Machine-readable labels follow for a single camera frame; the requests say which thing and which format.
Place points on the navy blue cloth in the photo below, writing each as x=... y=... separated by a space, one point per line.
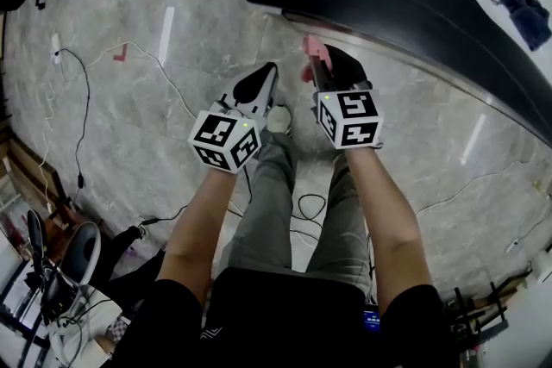
x=526 y=17

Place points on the wooden shelf frame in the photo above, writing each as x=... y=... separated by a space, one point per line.
x=34 y=168

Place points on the pink knitted cloth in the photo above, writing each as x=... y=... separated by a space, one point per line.
x=311 y=45

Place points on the white power strip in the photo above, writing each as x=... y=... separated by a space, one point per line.
x=56 y=48

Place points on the person's right forearm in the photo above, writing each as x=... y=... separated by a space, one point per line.
x=384 y=220

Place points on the person's black shirt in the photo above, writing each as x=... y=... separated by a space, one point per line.
x=280 y=314

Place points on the grey office chair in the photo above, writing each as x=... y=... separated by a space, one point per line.
x=75 y=258

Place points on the black metal rack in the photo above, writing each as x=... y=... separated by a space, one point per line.
x=483 y=327

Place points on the white plug adapter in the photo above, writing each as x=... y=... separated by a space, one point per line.
x=512 y=246

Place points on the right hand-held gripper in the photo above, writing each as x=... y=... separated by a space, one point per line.
x=351 y=120

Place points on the person's left forearm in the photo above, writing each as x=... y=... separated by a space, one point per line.
x=194 y=228

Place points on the person's grey trousers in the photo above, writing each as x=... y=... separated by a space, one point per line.
x=267 y=207

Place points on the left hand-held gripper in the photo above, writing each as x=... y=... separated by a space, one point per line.
x=220 y=138

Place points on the small blue screen device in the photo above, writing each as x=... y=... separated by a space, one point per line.
x=371 y=319

